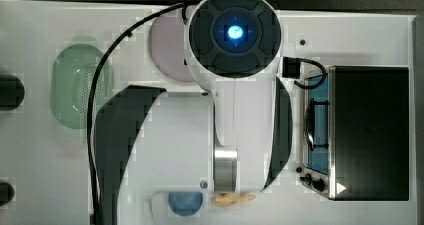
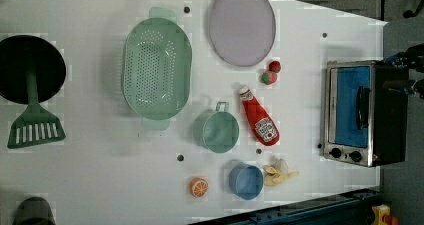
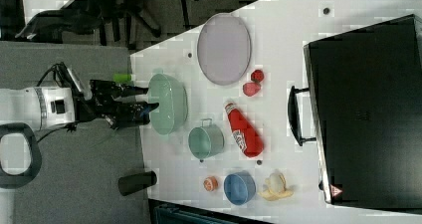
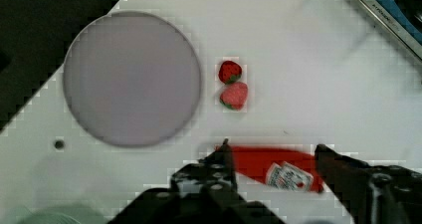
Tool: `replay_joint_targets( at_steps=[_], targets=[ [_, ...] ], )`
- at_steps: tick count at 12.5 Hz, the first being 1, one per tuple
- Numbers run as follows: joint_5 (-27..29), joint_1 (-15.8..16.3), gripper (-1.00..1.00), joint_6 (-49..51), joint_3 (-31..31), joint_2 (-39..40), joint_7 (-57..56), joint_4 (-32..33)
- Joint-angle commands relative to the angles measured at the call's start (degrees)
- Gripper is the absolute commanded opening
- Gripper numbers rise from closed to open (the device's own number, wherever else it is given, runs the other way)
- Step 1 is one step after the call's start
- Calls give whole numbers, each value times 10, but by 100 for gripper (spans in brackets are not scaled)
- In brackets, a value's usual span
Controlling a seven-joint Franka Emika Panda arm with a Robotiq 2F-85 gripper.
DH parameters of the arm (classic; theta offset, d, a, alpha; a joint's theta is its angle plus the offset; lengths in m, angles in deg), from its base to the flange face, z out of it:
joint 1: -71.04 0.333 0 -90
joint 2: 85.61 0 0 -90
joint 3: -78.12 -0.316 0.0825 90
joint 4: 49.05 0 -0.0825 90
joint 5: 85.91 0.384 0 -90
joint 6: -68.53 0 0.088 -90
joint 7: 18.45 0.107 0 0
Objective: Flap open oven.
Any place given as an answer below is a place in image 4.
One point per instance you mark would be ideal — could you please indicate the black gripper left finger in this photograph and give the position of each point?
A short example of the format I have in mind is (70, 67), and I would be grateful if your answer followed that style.
(208, 193)

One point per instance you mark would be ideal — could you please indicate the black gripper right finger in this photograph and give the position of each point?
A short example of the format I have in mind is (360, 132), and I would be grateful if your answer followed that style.
(371, 194)

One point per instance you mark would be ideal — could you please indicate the black toaster oven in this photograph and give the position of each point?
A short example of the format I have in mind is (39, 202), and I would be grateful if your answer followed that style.
(401, 19)

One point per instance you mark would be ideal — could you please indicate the red ketchup bottle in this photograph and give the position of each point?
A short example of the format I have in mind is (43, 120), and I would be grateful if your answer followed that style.
(280, 168)

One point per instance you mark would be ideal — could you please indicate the light red strawberry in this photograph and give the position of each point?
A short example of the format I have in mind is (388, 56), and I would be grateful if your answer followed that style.
(234, 96)

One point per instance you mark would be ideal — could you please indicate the dark red strawberry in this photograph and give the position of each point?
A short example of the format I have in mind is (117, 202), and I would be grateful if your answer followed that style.
(230, 72)

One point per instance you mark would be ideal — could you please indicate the round grey plate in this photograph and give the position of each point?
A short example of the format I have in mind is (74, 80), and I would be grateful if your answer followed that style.
(132, 79)

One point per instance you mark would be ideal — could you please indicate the green perforated basket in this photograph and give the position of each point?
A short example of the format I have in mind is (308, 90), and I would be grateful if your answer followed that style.
(59, 214)

